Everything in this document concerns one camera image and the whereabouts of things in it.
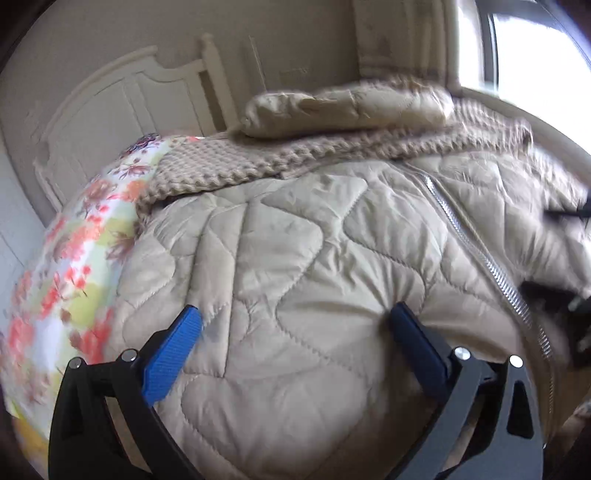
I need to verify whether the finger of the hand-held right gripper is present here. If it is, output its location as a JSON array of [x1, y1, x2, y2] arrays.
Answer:
[[544, 194, 591, 221], [521, 280, 591, 320]]

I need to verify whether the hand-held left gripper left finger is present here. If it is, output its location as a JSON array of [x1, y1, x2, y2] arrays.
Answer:
[[48, 305, 204, 480]]

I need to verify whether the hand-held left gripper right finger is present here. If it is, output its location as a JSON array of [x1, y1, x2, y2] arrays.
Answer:
[[387, 302, 546, 480]]

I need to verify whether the beige quilted jacket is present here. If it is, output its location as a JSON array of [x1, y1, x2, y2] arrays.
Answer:
[[108, 80, 591, 480]]

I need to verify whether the floral bed sheet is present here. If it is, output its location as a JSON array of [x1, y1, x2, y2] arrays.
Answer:
[[0, 133, 175, 446]]

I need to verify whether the window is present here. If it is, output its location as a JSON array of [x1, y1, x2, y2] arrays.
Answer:
[[456, 0, 591, 155]]

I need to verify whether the white wardrobe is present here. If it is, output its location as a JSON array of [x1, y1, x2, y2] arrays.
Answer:
[[0, 148, 48, 289]]

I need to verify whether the patterned cushion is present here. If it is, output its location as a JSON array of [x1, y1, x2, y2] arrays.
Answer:
[[121, 133, 161, 157]]

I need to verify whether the printed beige curtain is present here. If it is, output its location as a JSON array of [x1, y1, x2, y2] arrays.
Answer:
[[353, 0, 463, 89]]

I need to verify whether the white wooden headboard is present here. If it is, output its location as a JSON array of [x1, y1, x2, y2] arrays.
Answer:
[[31, 34, 242, 214]]

